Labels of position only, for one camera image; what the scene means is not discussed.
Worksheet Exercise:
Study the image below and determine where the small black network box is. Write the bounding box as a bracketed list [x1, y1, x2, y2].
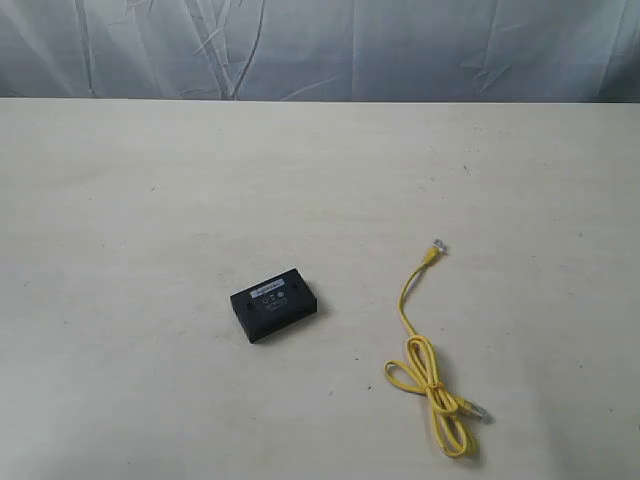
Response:
[230, 269, 318, 344]

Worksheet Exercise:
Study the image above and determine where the yellow ethernet cable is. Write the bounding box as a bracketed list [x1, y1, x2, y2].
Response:
[383, 239, 494, 460]

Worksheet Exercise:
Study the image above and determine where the grey wrinkled backdrop cloth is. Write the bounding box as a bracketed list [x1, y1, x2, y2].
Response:
[1, 1, 639, 102]

